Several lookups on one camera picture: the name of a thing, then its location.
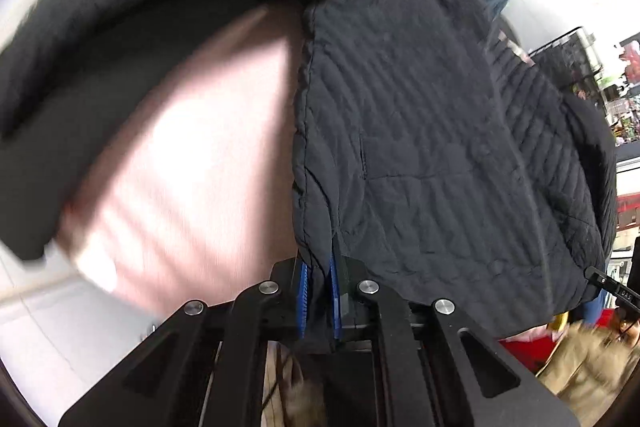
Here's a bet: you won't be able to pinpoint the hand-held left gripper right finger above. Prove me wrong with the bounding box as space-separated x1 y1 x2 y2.
327 252 582 427

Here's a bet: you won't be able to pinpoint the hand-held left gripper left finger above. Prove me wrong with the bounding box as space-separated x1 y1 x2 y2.
57 259 311 427

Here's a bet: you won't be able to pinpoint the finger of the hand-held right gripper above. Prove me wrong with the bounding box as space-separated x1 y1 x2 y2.
583 265 615 292

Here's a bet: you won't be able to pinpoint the black quilted jacket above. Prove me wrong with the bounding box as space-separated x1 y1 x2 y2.
0 0 618 340

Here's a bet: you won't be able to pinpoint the person's tan trousers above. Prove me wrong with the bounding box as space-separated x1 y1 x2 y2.
537 319 640 427

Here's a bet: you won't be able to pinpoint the person's red shirt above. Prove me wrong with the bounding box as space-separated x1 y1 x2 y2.
500 307 623 370

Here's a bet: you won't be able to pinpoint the pink polka dot bedsheet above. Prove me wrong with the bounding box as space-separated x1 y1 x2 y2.
57 4 313 325

